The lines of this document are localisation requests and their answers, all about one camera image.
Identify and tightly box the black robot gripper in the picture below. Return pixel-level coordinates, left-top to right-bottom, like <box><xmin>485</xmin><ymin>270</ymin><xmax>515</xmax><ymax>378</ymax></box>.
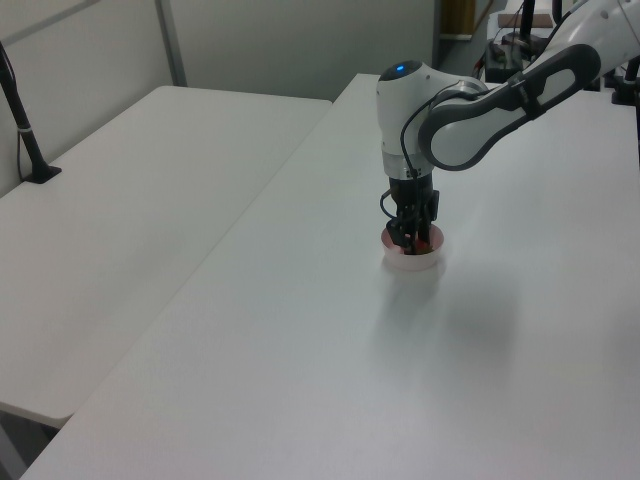
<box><xmin>386</xmin><ymin>173</ymin><xmax>442</xmax><ymax>256</ymax></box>

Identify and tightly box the small pink plastic bowl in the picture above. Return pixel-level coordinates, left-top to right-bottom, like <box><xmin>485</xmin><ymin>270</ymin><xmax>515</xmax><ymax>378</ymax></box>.
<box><xmin>380</xmin><ymin>224</ymin><xmax>447</xmax><ymax>273</ymax></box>

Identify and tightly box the dark equipment box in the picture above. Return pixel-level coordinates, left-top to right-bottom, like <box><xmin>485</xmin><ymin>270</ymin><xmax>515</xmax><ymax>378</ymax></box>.
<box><xmin>482</xmin><ymin>39</ymin><xmax>537</xmax><ymax>84</ymax></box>

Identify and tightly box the black stand with round base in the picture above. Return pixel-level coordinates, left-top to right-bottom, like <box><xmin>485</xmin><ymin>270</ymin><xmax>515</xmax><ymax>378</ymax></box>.
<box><xmin>501</xmin><ymin>0</ymin><xmax>545</xmax><ymax>50</ymax></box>

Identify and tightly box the black clamp with short pole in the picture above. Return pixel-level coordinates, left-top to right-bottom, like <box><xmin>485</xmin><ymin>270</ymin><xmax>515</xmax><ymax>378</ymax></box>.
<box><xmin>604</xmin><ymin>47</ymin><xmax>640</xmax><ymax>107</ymax></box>

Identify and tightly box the white side table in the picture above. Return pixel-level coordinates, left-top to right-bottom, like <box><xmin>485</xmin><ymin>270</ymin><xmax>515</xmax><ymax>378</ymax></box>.
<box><xmin>0</xmin><ymin>85</ymin><xmax>335</xmax><ymax>430</ymax></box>

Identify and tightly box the black pole with clamp base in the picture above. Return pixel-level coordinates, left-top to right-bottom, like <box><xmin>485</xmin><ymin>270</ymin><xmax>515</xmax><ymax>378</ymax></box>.
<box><xmin>0</xmin><ymin>39</ymin><xmax>63</xmax><ymax>186</ymax></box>

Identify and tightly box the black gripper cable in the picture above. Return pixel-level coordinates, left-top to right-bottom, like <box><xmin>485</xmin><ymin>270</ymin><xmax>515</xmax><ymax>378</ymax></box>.
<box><xmin>379</xmin><ymin>79</ymin><xmax>501</xmax><ymax>219</ymax></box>

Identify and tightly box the wooden wall panel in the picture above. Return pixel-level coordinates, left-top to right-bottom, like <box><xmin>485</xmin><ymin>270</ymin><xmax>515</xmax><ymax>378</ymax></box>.
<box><xmin>441</xmin><ymin>0</ymin><xmax>477</xmax><ymax>37</ymax></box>

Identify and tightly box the grey partition post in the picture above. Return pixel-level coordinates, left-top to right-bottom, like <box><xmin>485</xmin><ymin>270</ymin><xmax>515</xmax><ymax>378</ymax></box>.
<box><xmin>155</xmin><ymin>0</ymin><xmax>189</xmax><ymax>88</ymax></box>

